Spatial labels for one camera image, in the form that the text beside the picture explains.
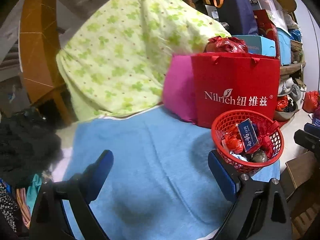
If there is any navy bag with orange handle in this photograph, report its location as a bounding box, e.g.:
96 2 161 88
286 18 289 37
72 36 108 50
214 0 259 35

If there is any metal bowl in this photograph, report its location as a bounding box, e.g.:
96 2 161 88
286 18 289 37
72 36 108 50
274 100 299 122

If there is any black fuzzy garment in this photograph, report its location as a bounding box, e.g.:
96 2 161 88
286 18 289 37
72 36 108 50
0 107 63 188

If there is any small blue carton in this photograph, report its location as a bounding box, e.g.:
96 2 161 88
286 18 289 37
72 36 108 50
237 118 259 153

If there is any wicker basket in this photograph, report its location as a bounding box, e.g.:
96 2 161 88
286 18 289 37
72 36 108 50
290 40 303 53

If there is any orange pink cloth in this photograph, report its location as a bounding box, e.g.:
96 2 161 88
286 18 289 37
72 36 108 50
16 187 32 223

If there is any red mesh plastic basket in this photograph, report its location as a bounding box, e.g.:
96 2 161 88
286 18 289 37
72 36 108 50
211 110 285 177

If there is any blue towel blanket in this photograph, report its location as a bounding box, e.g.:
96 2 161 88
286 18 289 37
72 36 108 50
62 105 280 240

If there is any teal cloth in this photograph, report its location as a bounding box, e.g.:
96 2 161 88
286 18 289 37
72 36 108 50
26 174 43 213

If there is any orange wooden pillar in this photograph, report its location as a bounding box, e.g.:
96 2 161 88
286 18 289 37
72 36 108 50
19 0 78 125

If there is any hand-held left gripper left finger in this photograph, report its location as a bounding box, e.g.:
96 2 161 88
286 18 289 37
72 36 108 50
29 150 114 240

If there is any blue plastic bin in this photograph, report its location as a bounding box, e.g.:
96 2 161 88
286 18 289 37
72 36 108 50
276 27 292 65

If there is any red gift box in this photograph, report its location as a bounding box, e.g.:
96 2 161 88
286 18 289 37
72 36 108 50
254 10 280 58

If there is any light blue cardboard box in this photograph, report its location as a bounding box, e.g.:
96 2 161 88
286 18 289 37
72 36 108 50
231 35 277 55

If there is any tied red plastic bag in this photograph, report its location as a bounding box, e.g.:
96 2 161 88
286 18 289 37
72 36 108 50
302 91 319 113

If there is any brown cardboard box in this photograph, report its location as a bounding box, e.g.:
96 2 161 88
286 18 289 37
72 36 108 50
285 152 320 230

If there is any black plastic bag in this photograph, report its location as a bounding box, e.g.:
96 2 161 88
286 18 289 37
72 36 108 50
250 150 269 163

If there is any red paper gift bag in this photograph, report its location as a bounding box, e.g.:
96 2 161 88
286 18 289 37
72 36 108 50
191 52 280 128

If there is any pink pillow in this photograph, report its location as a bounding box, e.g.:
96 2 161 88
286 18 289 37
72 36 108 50
162 55 198 125

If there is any red plastic bag in gift bag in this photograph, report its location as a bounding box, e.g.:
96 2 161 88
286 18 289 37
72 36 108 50
207 36 249 54

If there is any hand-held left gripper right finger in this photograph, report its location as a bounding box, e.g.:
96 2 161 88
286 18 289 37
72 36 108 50
207 150 293 240

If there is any green floral quilt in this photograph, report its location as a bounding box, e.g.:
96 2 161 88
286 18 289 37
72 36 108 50
56 0 232 120

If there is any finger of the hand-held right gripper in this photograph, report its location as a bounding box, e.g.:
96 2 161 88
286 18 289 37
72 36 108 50
294 129 320 153
304 123 320 133

